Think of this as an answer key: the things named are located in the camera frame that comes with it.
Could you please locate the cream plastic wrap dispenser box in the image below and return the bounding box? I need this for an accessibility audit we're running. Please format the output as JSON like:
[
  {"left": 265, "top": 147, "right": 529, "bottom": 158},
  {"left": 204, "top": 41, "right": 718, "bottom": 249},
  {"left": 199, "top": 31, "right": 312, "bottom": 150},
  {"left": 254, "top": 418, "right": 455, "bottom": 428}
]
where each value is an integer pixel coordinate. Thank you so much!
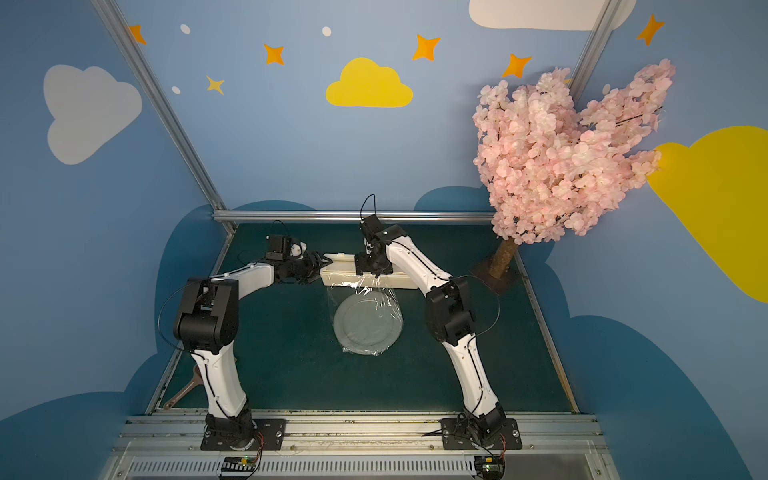
[{"left": 320, "top": 253, "right": 417, "bottom": 290}]

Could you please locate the clear plastic wrap sheet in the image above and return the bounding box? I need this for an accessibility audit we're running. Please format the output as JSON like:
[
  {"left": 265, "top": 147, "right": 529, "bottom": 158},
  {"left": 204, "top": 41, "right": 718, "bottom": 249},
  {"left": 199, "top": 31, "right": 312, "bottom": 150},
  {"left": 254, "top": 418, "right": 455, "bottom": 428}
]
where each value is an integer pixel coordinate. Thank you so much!
[{"left": 326, "top": 278, "right": 406, "bottom": 358}]

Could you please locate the grey round plate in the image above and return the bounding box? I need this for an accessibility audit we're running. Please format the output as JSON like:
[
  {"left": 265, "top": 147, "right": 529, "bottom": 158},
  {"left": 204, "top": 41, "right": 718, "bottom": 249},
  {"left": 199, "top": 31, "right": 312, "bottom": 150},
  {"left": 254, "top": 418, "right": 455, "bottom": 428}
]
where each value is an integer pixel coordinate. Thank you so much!
[{"left": 332, "top": 292, "right": 404, "bottom": 356}]

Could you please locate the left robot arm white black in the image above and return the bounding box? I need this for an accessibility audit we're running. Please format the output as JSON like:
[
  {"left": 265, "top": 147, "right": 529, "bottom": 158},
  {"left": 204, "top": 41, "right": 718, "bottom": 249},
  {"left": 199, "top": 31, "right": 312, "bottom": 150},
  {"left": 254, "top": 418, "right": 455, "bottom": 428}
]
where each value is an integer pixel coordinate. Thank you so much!
[{"left": 172, "top": 235, "right": 333, "bottom": 450}]

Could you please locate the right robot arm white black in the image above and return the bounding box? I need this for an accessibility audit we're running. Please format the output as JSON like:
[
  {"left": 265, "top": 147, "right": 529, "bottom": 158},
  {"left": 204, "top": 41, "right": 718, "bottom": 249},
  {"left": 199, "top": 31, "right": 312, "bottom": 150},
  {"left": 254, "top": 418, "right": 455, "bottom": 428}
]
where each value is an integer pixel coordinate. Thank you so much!
[{"left": 355, "top": 214, "right": 506, "bottom": 444}]

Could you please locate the horizontal aluminium back bar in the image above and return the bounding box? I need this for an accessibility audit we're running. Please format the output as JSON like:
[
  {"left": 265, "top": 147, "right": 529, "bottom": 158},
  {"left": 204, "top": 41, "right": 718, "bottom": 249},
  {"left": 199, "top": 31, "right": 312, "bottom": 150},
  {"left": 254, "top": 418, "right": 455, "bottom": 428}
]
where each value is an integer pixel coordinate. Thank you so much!
[{"left": 213, "top": 210, "right": 493, "bottom": 225}]

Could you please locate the brown slotted spatula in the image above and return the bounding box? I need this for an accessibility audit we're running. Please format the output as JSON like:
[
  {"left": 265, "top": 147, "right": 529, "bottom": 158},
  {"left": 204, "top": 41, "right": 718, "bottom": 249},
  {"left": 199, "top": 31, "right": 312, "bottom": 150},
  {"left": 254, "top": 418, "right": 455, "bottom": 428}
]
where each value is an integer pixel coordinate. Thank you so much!
[{"left": 162, "top": 366, "right": 203, "bottom": 410}]

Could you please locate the pink blossom artificial tree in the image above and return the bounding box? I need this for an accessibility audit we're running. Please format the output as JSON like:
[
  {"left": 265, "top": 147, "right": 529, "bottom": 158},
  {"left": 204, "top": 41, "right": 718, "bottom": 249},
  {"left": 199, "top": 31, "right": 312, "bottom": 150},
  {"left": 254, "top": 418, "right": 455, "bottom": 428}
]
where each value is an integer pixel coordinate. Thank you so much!
[{"left": 473, "top": 59, "right": 675, "bottom": 283}]

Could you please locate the left small circuit board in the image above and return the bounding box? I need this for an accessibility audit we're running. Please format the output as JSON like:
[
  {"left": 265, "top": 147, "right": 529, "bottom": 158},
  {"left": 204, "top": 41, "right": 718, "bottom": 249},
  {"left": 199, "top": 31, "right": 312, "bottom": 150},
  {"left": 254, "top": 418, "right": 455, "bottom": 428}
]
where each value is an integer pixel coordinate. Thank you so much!
[{"left": 218, "top": 456, "right": 257, "bottom": 479}]

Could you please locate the small circuit board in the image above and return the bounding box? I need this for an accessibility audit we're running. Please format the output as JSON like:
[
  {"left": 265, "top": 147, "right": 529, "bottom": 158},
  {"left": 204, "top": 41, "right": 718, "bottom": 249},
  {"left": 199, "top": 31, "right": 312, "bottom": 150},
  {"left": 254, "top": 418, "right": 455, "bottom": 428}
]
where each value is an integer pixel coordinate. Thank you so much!
[
  {"left": 474, "top": 455, "right": 505, "bottom": 480},
  {"left": 218, "top": 456, "right": 257, "bottom": 479}
]

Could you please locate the right small circuit board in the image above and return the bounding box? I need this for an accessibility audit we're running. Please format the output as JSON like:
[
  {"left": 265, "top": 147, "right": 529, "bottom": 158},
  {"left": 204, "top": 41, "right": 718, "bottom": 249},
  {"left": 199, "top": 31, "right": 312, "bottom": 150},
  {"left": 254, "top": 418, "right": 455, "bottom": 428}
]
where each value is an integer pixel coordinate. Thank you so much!
[{"left": 474, "top": 455, "right": 505, "bottom": 480}]

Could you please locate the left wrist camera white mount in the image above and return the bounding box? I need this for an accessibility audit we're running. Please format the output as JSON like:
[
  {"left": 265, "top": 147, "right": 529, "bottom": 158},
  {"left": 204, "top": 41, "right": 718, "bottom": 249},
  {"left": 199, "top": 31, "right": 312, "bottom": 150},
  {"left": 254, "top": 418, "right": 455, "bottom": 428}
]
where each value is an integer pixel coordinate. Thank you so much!
[{"left": 288, "top": 240, "right": 307, "bottom": 258}]

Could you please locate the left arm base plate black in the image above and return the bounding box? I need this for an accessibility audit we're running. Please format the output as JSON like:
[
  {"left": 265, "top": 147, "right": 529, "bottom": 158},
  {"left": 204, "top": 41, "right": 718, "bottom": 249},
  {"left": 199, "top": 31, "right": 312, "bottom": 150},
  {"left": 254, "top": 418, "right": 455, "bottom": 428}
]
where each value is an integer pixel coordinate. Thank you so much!
[{"left": 200, "top": 415, "right": 287, "bottom": 451}]

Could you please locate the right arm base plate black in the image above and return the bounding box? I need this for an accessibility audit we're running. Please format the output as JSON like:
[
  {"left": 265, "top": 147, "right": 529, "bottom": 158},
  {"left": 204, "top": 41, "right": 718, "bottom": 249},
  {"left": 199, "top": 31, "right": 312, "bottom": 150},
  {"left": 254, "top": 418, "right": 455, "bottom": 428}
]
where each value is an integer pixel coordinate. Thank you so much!
[{"left": 439, "top": 417, "right": 523, "bottom": 451}]

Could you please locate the aluminium rail frame front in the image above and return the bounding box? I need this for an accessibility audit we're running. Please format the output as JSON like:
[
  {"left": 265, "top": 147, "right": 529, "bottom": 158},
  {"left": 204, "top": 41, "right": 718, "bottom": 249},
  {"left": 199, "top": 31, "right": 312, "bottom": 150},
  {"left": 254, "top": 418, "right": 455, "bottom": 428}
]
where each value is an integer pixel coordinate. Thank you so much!
[{"left": 100, "top": 410, "right": 619, "bottom": 479}]

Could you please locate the left aluminium corner post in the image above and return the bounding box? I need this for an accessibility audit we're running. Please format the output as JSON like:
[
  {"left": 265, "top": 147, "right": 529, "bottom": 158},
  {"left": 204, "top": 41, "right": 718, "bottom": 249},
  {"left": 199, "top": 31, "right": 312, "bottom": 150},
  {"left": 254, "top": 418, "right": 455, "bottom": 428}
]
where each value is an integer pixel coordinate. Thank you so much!
[{"left": 91, "top": 0, "right": 227, "bottom": 211}]

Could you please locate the aluminium corner post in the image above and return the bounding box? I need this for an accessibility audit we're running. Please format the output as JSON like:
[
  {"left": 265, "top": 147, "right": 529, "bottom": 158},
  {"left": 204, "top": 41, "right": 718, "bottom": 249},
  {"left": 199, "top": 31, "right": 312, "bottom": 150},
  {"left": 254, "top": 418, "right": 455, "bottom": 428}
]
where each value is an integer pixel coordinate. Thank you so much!
[
  {"left": 91, "top": 0, "right": 227, "bottom": 211},
  {"left": 570, "top": 0, "right": 622, "bottom": 103}
]

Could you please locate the right aluminium corner post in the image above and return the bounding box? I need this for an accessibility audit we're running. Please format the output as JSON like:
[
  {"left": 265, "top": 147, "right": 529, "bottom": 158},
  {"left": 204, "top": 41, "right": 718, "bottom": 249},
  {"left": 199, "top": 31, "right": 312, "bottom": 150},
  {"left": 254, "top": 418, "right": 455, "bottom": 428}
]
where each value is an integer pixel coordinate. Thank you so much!
[{"left": 570, "top": 0, "right": 622, "bottom": 103}]

